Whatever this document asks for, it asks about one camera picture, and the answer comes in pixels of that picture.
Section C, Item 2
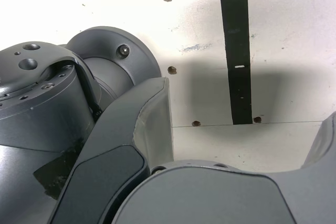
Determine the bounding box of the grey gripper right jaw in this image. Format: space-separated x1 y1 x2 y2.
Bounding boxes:
111 110 336 224

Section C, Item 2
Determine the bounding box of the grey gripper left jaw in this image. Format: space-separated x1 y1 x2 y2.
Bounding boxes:
49 76 176 224

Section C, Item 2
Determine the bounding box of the black tape strip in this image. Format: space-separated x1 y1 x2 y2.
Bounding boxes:
217 0 253 125

